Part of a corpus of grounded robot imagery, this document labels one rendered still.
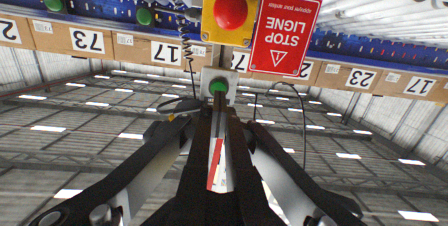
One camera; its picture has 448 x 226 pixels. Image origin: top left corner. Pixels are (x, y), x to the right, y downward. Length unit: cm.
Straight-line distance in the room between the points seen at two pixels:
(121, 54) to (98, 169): 993
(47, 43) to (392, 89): 202
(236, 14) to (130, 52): 87
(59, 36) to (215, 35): 106
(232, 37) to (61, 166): 1161
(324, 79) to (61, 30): 147
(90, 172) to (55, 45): 1005
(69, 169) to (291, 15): 1159
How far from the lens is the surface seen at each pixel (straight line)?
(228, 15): 19
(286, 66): 31
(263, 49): 29
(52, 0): 110
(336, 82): 117
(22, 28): 133
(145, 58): 98
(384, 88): 140
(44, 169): 1235
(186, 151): 30
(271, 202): 62
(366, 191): 1363
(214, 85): 27
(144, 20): 89
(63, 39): 121
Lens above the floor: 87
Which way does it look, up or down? 20 degrees up
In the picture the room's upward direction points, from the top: 172 degrees counter-clockwise
